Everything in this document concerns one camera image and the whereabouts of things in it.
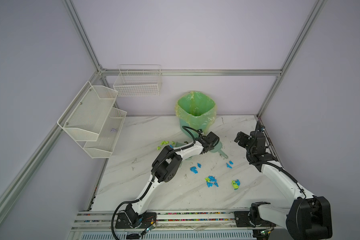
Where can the green plastic dustpan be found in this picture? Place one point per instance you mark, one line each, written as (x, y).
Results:
(217, 149)

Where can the blue green scrap cluster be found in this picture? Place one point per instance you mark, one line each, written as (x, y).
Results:
(211, 181)

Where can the green blue scrap ball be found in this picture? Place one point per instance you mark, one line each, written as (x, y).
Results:
(236, 184)

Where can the yellow-green bin liner bag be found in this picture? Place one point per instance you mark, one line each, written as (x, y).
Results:
(195, 109)

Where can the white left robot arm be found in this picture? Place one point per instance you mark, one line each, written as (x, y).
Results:
(164, 168)

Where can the aluminium frame post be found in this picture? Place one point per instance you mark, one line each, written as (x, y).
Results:
(79, 27)

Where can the white mesh wall shelf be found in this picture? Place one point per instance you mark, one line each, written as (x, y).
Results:
(93, 121)

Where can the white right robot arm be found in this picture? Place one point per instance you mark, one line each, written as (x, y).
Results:
(308, 217)

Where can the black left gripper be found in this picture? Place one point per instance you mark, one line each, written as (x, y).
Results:
(211, 147)

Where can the white wire wall basket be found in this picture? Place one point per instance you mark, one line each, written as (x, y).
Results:
(138, 80)

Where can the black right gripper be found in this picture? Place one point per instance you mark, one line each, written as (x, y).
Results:
(244, 137)

